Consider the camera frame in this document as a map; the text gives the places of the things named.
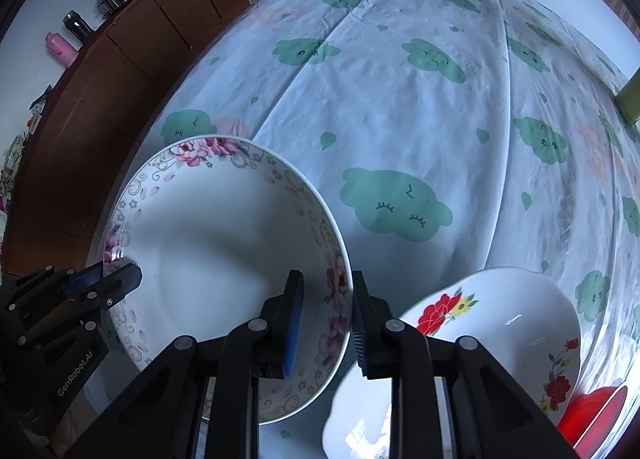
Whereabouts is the pink floral rim plate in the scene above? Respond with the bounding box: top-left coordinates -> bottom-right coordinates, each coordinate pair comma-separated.
103,134 -> 352,424

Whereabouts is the red flower scalloped plate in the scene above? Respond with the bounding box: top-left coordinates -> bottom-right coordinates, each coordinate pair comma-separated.
322,267 -> 580,458

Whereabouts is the red plastic bowl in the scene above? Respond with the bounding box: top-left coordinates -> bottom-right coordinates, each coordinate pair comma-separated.
558,384 -> 628,459

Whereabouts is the clutter on sideboard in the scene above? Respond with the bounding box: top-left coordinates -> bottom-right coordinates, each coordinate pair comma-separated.
1,86 -> 52,216

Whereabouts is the brown wooden sideboard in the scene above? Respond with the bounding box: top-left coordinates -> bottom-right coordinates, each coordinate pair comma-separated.
2,0 -> 250,277

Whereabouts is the pink thermos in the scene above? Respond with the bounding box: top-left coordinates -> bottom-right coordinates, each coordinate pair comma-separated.
44,32 -> 78,68

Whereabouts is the black thermos flask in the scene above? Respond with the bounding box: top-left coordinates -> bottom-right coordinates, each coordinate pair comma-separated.
63,10 -> 93,43

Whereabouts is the green tumbler bottle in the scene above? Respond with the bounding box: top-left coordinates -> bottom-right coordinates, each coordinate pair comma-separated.
614,75 -> 640,126

